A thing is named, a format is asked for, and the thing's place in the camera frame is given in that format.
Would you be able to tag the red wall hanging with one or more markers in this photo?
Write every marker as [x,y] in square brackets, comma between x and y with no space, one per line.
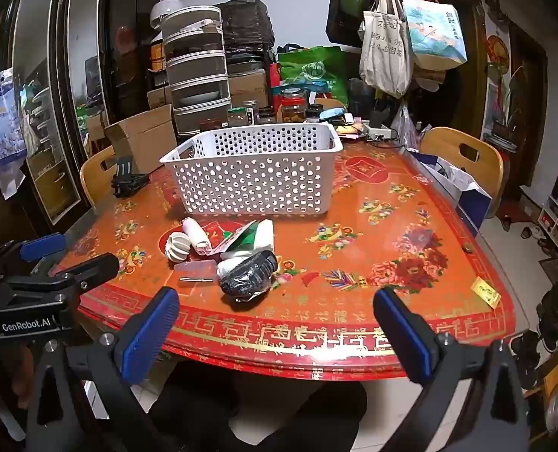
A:
[499,70]

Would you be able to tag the white and pink roll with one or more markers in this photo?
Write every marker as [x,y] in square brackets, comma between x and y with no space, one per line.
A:
[196,235]

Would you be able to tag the beige canvas tote bag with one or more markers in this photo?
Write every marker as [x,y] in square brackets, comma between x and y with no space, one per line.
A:
[385,52]

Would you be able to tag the thin metal rod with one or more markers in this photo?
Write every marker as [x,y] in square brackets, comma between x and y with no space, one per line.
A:
[196,279]

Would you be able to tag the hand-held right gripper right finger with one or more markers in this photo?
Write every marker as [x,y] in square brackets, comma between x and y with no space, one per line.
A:
[401,336]

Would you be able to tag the glass jar with red lid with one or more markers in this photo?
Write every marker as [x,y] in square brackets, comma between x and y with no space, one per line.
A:
[293,106]

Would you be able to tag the brown cardboard box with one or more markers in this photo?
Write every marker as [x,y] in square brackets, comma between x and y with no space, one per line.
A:
[248,85]

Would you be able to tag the dark wooden mirror cabinet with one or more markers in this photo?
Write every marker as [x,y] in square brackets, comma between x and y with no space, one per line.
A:
[57,80]

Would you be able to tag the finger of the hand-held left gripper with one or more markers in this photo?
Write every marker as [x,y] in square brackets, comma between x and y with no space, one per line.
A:
[90,270]
[43,247]

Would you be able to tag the white and blue paper bag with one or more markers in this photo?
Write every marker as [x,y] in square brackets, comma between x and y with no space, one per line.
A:
[458,186]

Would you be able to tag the white plastic bag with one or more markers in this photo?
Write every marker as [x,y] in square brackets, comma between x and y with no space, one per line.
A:
[405,125]

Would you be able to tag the black plastic bag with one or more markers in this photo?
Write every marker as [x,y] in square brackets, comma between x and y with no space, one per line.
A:
[243,23]

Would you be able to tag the black shoe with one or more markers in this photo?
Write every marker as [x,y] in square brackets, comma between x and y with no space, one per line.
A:
[554,303]

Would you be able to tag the open cardboard box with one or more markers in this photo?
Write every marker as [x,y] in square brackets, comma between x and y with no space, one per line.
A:
[142,139]

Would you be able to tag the light blue stapler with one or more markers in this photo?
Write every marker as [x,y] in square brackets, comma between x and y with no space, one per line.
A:
[333,115]

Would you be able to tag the clear plastic bag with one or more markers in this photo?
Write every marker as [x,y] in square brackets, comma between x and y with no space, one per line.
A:
[194,269]

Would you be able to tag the blue and white snack bag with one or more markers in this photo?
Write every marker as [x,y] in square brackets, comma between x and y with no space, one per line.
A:
[5,127]

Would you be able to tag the white round appliance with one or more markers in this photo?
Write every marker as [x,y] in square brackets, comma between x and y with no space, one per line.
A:
[163,12]

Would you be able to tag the wooden chair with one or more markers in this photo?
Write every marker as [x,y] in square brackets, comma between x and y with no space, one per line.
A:
[488,155]
[93,174]

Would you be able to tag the green shopping bag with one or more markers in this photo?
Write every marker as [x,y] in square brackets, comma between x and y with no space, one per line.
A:
[314,73]

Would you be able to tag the black mesh sponge in wrap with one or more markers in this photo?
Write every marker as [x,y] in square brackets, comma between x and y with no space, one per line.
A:
[248,273]

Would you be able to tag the person's dark trousers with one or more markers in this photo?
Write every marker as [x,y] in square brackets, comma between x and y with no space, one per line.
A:
[260,414]

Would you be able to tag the illustrated tote bag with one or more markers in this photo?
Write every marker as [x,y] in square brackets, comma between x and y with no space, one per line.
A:
[434,33]

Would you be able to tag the white perforated plastic basket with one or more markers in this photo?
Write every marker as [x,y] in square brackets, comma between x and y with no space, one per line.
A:
[250,156]

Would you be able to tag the yellow card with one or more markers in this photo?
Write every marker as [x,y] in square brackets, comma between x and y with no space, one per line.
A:
[485,293]

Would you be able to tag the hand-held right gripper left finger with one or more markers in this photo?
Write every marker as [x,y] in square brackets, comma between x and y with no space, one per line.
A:
[149,334]

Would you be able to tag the green foil packet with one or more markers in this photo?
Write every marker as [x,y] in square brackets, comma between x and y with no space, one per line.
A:
[246,241]

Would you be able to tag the black hanging bag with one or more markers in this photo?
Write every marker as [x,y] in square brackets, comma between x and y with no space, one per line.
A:
[342,23]

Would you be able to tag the white ribbed ball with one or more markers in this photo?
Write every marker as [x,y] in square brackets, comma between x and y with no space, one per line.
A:
[175,247]

